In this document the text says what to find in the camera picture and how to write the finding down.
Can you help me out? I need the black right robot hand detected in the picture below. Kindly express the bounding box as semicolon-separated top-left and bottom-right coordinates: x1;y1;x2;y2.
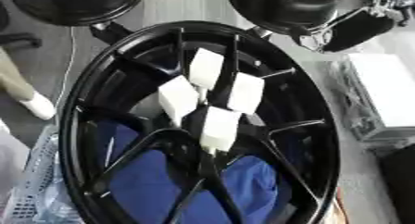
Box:
292;7;397;54

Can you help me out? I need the black round wheel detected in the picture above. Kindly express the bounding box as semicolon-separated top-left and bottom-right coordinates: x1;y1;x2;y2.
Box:
6;0;148;28
223;0;354;36

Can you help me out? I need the black spoked wheel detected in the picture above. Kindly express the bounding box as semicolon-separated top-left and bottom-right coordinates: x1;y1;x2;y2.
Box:
57;19;343;224

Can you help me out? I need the white box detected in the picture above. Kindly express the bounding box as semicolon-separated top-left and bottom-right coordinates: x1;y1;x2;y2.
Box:
327;52;415;143

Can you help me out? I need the person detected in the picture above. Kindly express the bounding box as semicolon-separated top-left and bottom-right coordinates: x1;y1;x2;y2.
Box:
0;46;58;121

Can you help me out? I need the clear plastic mesh bag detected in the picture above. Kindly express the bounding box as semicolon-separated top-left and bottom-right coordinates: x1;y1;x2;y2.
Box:
0;125;84;224

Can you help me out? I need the thin white cable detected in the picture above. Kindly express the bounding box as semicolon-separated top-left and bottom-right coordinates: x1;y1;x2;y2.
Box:
52;26;78;125

